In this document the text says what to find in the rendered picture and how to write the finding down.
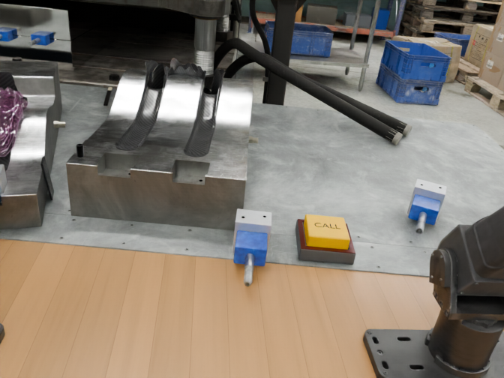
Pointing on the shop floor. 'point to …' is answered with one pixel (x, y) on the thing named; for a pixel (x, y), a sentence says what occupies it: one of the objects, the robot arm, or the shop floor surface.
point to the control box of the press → (282, 41)
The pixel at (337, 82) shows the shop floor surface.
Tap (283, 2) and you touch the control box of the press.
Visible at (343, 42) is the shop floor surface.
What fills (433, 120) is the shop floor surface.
